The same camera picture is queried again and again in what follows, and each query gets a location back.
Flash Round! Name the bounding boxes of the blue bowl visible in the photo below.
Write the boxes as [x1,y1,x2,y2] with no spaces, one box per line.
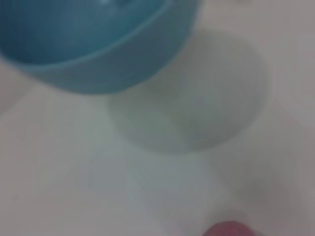
[0,0,200,95]

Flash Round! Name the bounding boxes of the pink toy peach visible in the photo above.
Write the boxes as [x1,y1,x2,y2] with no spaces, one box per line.
[202,220,257,236]

